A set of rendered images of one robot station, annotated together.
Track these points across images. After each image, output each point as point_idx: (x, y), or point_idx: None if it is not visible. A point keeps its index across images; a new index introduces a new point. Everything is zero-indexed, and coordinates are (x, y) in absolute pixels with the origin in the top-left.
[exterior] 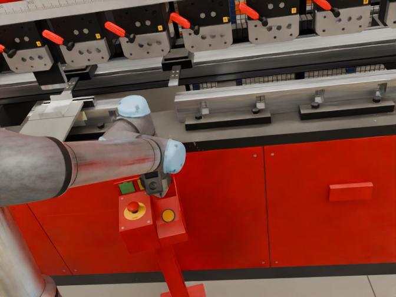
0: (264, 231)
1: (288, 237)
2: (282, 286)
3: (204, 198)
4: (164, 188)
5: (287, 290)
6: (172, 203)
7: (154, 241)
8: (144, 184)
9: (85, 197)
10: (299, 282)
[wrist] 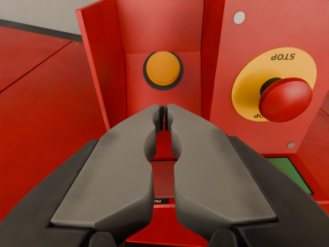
0: (45, 64)
1: (19, 52)
2: (68, 22)
3: (103, 120)
4: (124, 135)
5: (63, 16)
6: (146, 102)
7: None
8: (293, 209)
9: (309, 166)
10: (50, 22)
